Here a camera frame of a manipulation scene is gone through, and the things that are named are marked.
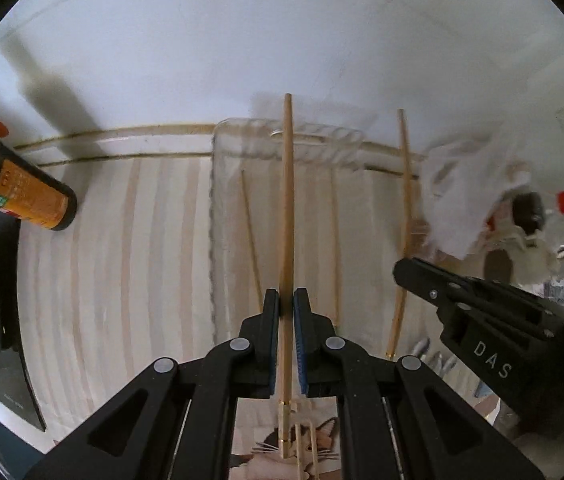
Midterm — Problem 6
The white plastic bag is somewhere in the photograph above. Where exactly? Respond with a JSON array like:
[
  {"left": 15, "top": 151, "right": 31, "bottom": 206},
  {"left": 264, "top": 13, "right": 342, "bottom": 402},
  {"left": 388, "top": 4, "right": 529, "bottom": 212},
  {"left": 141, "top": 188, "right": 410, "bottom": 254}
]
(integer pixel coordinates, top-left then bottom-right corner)
[{"left": 419, "top": 132, "right": 530, "bottom": 260}]

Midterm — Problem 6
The orange label sauce bottle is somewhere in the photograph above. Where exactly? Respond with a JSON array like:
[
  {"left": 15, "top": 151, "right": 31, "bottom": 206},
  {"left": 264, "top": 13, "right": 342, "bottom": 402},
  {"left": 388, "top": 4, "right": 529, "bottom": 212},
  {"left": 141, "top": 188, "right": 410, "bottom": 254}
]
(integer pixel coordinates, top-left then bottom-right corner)
[{"left": 0, "top": 140, "right": 78, "bottom": 231}]

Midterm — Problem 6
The wooden chopstick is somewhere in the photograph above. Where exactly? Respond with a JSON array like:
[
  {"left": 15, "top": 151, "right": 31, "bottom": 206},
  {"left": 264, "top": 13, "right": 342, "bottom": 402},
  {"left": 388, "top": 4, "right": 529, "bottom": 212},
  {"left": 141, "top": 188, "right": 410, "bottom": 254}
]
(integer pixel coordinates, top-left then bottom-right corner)
[
  {"left": 279, "top": 93, "right": 295, "bottom": 458},
  {"left": 386, "top": 108, "right": 413, "bottom": 360}
]

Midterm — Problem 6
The cat print mat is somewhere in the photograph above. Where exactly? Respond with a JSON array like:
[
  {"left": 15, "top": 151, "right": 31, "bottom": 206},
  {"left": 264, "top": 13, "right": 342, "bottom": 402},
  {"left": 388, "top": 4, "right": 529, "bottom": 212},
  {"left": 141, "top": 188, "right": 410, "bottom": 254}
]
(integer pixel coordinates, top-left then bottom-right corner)
[{"left": 229, "top": 398, "right": 343, "bottom": 480}]

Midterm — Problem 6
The thin chopstick in tray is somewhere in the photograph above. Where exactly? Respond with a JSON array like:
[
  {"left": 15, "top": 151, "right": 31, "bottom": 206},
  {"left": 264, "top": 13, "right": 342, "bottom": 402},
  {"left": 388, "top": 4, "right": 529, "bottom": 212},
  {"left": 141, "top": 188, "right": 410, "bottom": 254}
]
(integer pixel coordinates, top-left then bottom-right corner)
[{"left": 239, "top": 169, "right": 263, "bottom": 310}]

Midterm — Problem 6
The clear plastic utensil tray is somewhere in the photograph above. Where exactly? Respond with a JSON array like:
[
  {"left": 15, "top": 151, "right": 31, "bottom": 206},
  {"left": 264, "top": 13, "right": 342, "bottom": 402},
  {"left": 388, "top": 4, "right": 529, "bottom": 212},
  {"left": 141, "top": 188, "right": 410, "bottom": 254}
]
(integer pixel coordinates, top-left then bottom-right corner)
[{"left": 210, "top": 118, "right": 402, "bottom": 356}]

